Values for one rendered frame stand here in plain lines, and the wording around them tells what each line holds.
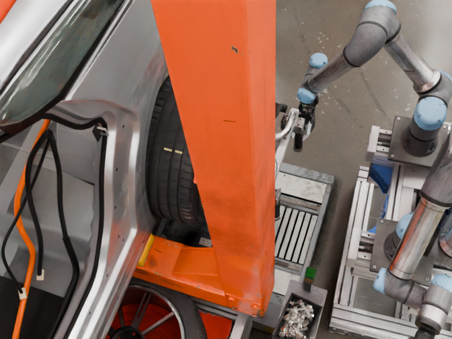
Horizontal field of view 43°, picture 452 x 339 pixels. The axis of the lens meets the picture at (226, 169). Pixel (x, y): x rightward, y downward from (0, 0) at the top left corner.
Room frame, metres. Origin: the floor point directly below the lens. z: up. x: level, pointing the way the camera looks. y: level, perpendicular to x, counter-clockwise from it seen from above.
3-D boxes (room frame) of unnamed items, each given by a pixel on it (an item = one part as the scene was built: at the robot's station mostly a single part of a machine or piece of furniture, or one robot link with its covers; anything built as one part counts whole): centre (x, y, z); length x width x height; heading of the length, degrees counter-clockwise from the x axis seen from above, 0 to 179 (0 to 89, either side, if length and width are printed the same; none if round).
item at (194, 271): (0.87, 0.27, 0.69); 0.52 x 0.17 x 0.35; 63
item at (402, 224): (0.71, -0.63, 0.98); 0.13 x 0.12 x 0.14; 53
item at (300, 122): (1.28, -0.30, 0.93); 0.09 x 0.05 x 0.05; 63
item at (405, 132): (1.17, -0.81, 0.87); 0.15 x 0.15 x 0.10
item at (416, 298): (0.43, -0.55, 1.12); 0.11 x 0.08 x 0.11; 53
